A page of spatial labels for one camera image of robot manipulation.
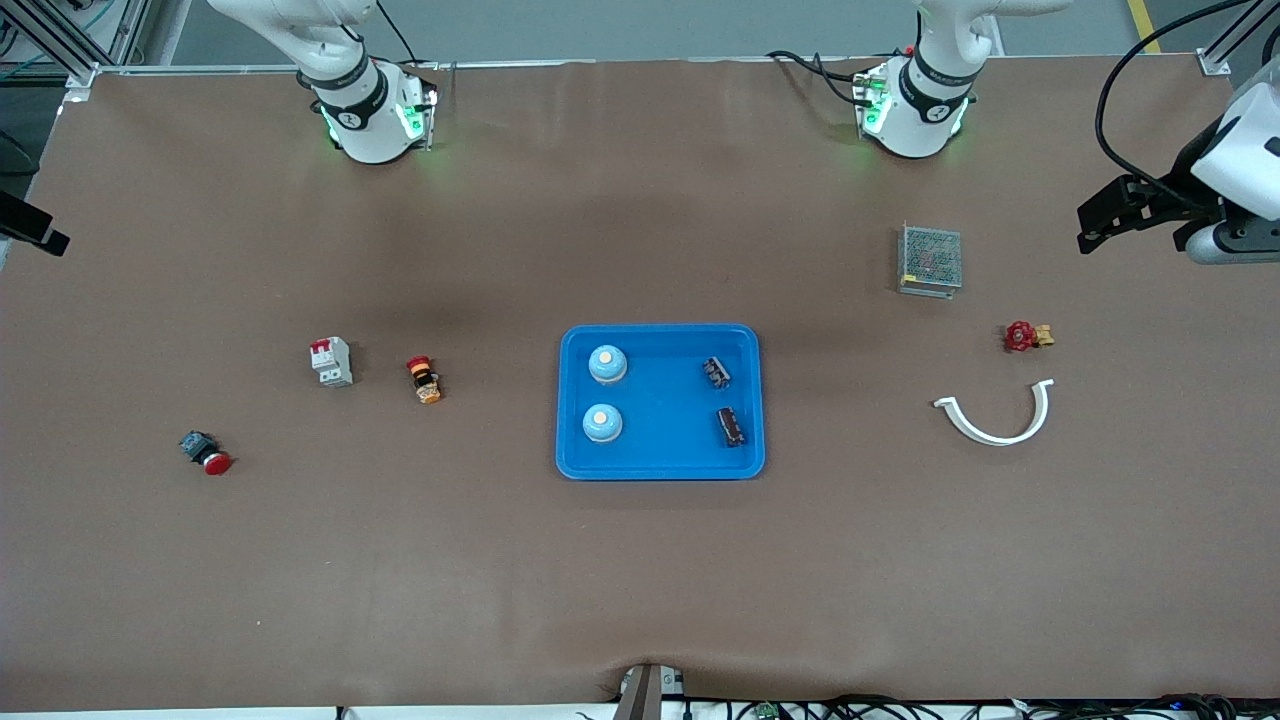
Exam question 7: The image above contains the black left base cable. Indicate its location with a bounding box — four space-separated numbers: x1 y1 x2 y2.
767 48 876 109

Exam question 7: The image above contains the metal mesh power supply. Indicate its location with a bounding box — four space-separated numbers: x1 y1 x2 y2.
897 222 964 300

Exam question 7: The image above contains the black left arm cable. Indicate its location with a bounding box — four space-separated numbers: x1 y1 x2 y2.
1095 0 1256 211

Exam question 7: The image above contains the black right base cable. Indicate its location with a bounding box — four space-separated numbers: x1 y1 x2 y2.
375 0 417 67

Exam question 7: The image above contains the red push button dark body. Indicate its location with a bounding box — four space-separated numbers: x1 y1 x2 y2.
179 430 234 477

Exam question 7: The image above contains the black base cable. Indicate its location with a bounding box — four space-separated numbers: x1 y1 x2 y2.
375 0 417 67
767 48 876 109

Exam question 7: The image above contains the white circuit breaker red switch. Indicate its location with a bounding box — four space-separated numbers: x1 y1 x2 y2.
309 337 355 389

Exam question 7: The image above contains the aluminium frame strut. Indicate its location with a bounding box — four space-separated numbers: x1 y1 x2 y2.
1197 0 1280 76
0 0 156 101

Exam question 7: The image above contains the metal table edge bracket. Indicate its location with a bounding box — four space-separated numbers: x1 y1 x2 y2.
618 663 686 720

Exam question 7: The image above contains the blue plastic tray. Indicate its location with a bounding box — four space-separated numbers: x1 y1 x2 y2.
555 323 767 482

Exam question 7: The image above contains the black cable bundle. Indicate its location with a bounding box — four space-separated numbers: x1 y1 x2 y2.
690 693 1280 720

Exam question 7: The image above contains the orange emergency stop switch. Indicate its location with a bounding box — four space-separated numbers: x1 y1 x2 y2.
405 355 443 406

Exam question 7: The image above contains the white half-ring pipe clamp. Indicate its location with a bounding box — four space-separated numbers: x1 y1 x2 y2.
933 378 1056 447

